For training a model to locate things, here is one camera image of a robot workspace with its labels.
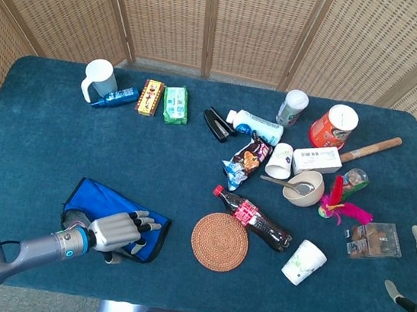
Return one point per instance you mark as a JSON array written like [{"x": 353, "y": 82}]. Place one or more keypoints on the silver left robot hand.
[{"x": 114, "y": 232}]

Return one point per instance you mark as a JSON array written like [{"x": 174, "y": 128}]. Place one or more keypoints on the grey and blue cloth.
[{"x": 110, "y": 201}]

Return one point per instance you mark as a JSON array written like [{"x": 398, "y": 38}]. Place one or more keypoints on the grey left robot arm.
[{"x": 46, "y": 248}]

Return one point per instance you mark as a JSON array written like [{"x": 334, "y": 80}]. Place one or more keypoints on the clear plastic pastry box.
[{"x": 372, "y": 241}]

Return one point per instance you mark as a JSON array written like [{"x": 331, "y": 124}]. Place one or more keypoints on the round rattan coaster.
[{"x": 220, "y": 242}]

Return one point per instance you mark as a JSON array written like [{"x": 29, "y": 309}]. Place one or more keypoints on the pink feather shuttlecock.
[{"x": 351, "y": 211}]

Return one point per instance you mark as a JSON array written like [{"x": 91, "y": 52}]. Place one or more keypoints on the blue carpet table cover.
[{"x": 41, "y": 141}]

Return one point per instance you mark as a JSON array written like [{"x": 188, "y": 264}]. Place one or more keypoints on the large white paper cup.
[{"x": 304, "y": 263}]

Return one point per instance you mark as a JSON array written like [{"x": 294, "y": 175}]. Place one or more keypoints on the clear plastic jar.
[{"x": 355, "y": 179}]

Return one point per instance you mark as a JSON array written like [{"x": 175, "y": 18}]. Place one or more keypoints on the blue spray bottle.
[{"x": 118, "y": 96}]

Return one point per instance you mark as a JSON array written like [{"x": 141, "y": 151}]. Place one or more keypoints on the red yellow carton box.
[{"x": 149, "y": 97}]

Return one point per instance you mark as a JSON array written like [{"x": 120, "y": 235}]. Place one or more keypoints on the green wet wipes pack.
[{"x": 175, "y": 105}]

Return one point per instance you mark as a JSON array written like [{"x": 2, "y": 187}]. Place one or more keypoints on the cola bottle red label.
[{"x": 261, "y": 222}]

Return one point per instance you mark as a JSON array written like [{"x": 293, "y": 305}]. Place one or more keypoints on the black stapler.
[{"x": 216, "y": 124}]

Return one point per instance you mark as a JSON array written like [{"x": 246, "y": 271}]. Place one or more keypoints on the brown blue snack bag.
[{"x": 246, "y": 161}]

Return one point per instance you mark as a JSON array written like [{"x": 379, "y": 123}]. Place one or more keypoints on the beige bowl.
[{"x": 300, "y": 201}]

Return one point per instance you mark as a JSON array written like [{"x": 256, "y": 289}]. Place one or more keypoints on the white carton box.
[{"x": 316, "y": 158}]

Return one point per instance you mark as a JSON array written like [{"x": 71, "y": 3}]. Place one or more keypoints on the white bottle blue label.
[{"x": 258, "y": 126}]

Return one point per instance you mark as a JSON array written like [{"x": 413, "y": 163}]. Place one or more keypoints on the small white paper cup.
[{"x": 279, "y": 161}]

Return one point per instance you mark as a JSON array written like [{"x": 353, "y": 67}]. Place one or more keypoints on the orange instant noodle cup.
[{"x": 331, "y": 130}]

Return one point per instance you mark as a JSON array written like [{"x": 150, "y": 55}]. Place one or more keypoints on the white green lidded canister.
[{"x": 291, "y": 109}]

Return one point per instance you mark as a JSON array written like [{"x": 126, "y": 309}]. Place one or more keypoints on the wicker folding screen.
[{"x": 166, "y": 12}]

